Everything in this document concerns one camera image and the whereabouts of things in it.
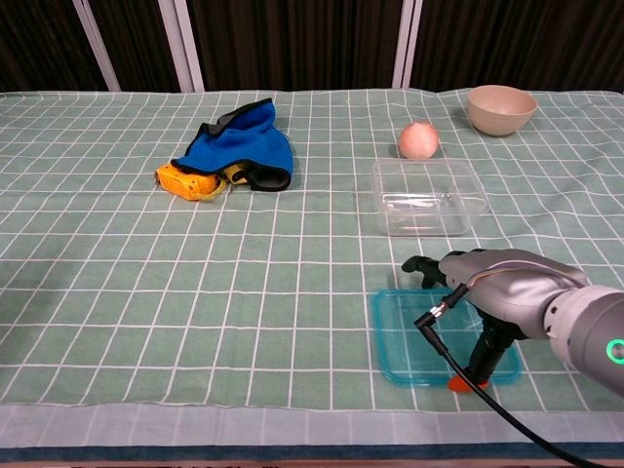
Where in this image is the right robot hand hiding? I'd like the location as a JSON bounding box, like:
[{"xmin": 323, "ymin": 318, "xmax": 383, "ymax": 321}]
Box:
[{"xmin": 401, "ymin": 247, "xmax": 591, "ymax": 393}]

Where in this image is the clear plastic container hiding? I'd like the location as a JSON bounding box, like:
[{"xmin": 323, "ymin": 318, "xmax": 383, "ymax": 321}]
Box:
[{"xmin": 371, "ymin": 156, "xmax": 491, "ymax": 238}]

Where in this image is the teal container lid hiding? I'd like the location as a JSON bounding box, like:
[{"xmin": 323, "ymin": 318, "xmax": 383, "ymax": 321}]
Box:
[{"xmin": 372, "ymin": 287, "xmax": 522, "ymax": 390}]

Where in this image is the yellow tape measure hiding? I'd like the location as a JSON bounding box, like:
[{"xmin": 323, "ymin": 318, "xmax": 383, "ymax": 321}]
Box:
[{"xmin": 154, "ymin": 162, "xmax": 251, "ymax": 203}]

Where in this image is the blue cloth with black trim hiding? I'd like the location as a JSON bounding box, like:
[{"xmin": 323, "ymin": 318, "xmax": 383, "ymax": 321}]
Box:
[{"xmin": 170, "ymin": 97, "xmax": 295, "ymax": 192}]

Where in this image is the beige bowl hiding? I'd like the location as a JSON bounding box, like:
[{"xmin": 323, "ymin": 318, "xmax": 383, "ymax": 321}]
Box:
[{"xmin": 466, "ymin": 84, "xmax": 538, "ymax": 137}]

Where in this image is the pink onion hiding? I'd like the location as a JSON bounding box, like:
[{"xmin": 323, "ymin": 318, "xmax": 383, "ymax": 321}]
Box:
[{"xmin": 398, "ymin": 120, "xmax": 441, "ymax": 160}]

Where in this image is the wide white frame post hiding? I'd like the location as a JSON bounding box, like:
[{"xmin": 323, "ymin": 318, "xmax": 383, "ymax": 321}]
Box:
[{"xmin": 158, "ymin": 0, "xmax": 205, "ymax": 93}]

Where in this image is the green checked tablecloth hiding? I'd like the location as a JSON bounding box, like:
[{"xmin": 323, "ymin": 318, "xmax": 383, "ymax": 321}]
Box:
[{"xmin": 0, "ymin": 88, "xmax": 624, "ymax": 462}]

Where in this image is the thin white frame post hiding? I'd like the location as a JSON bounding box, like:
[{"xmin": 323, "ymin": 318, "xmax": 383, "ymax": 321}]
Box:
[{"xmin": 72, "ymin": 0, "xmax": 122, "ymax": 93}]

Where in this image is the dark pleated curtain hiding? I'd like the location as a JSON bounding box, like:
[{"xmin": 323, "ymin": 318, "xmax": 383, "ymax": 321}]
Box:
[{"xmin": 0, "ymin": 0, "xmax": 624, "ymax": 94}]

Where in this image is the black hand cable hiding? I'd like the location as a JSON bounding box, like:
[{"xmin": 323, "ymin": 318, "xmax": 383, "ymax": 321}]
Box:
[{"xmin": 412, "ymin": 285, "xmax": 610, "ymax": 468}]

